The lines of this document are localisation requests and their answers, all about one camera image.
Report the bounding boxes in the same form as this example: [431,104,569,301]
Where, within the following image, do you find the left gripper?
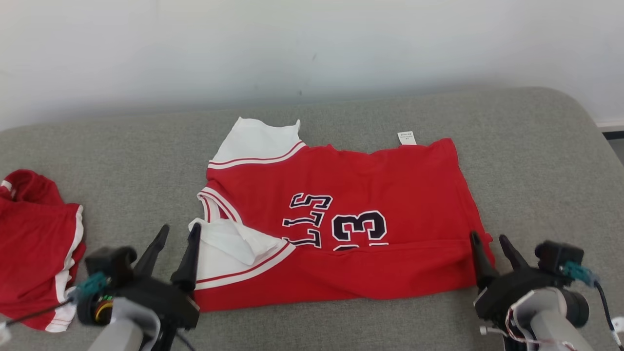
[111,223,202,333]

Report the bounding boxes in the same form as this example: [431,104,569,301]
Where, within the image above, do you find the white wall skirting board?
[596,119,624,140]

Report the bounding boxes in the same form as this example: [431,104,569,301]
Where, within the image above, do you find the right camera cable teal plug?
[561,262,624,349]

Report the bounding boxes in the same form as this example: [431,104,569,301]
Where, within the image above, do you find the red white twisted wire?
[480,292,576,351]

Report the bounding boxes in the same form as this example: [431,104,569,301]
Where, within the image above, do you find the red shorts with white trim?
[0,169,87,333]

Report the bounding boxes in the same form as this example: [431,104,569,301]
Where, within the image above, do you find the red Bulls basketball jersey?
[189,117,495,312]

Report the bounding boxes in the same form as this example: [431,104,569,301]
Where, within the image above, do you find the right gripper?
[469,231,562,332]

